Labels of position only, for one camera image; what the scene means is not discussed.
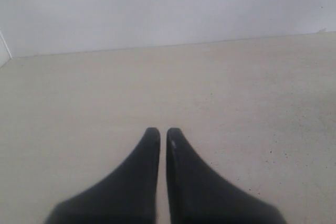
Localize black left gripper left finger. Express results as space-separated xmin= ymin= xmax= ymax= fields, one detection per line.
xmin=45 ymin=127 xmax=160 ymax=223

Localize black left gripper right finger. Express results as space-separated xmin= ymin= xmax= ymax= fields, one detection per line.
xmin=166 ymin=127 xmax=285 ymax=223

